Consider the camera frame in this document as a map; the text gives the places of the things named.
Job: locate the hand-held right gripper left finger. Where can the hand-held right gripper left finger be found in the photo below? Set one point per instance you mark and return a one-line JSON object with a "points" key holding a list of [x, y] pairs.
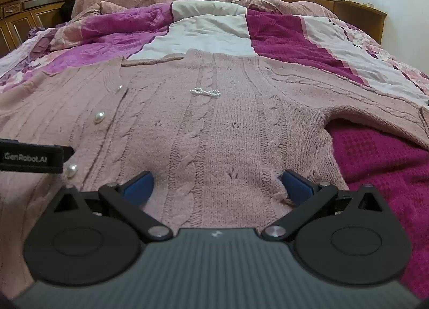
{"points": [[140, 185]]}

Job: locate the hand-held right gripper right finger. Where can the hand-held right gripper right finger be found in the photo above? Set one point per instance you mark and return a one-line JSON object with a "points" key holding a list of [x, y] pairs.
{"points": [[295, 185]]}

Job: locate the pink knit cardigan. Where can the pink knit cardigan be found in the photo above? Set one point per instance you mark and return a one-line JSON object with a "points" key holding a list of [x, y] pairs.
{"points": [[218, 121]]}

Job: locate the carved wooden headboard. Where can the carved wooden headboard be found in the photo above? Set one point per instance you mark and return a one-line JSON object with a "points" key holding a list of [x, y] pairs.
{"points": [[26, 11]]}

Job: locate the magenta patchwork quilt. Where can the magenta patchwork quilt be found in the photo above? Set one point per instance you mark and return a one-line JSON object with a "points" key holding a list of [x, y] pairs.
{"points": [[285, 37]]}

